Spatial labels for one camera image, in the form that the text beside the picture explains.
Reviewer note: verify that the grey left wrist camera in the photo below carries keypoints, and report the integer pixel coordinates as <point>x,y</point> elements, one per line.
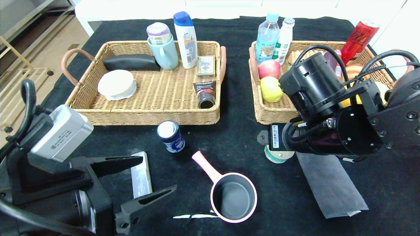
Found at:
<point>59,134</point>

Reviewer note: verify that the small playing card box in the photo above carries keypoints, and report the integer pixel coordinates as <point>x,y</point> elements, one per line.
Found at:
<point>206,66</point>

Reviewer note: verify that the clear plastic toothbrush case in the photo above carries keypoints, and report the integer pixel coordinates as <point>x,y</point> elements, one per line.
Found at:
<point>142,180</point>

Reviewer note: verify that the blue gum bottle white lid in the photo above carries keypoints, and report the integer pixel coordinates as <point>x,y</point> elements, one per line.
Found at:
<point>172,137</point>

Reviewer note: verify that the white round container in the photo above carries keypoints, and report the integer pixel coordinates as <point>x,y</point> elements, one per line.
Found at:
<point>115,84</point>

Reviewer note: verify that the pink saucepan dark inside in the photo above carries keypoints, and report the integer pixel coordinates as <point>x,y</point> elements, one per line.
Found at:
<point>233,196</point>

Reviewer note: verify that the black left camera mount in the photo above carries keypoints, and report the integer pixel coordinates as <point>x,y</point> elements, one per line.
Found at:
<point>19,177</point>

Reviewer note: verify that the wooden rack on wheels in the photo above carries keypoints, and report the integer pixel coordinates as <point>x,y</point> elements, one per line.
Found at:
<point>50,72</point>

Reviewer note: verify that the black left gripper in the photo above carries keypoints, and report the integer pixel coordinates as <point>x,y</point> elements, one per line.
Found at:
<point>97,193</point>

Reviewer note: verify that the black cosmetic tube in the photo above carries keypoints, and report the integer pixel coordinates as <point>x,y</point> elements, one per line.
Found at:
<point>205,91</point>

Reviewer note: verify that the sliced bread loaf row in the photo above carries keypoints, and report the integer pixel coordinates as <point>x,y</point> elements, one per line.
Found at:
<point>291,58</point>

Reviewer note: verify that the light blue mug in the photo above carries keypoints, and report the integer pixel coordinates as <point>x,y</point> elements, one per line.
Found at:
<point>166,55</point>

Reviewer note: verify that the clear water bottle blue cap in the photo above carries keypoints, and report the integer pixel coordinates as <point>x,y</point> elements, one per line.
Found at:
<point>267,39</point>

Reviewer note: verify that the grey towel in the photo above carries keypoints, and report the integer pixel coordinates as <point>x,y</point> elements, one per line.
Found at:
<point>331,190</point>

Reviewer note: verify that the tin can gold lid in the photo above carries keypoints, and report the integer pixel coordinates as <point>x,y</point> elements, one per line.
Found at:
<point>277,158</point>

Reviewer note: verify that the striped brown bread bun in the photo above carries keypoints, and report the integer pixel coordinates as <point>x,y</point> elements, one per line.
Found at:
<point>352,69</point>

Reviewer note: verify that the purple topped roll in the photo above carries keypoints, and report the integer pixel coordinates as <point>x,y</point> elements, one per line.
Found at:
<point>158,32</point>

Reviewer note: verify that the red apple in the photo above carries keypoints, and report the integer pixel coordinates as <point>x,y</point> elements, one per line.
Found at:
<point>269,68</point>

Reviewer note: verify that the white shampoo bottle blue cap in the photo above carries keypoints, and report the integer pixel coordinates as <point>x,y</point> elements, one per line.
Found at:
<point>184,38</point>

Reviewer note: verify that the purple eggplant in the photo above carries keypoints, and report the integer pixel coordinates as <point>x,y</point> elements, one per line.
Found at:
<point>330,59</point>

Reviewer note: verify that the red drink can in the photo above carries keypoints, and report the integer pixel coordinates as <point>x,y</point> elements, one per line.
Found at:
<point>357,41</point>

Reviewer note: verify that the grey metal shelf unit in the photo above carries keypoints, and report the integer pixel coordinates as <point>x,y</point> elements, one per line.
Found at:
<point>32,13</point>

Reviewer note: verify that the yellow green lemon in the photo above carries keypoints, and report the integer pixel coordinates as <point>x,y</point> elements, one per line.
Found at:
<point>271,89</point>

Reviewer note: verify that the red wrapped sausage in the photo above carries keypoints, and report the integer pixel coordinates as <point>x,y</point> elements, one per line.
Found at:
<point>338,70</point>

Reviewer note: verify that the orange yellow mango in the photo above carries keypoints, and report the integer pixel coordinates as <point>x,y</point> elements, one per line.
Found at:
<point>346,103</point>

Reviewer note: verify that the black glasses case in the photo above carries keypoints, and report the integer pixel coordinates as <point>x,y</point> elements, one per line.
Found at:
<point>130,62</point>

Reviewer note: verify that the white milk bottle green label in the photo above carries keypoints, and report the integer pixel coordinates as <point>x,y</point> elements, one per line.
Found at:
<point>283,41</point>

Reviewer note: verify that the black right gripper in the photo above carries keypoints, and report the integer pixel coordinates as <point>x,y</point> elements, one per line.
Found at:
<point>275,136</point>

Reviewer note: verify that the white tape strip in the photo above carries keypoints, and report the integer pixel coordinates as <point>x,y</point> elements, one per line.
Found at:
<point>197,215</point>

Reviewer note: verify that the white background table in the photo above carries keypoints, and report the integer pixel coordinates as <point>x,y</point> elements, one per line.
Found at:
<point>131,9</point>

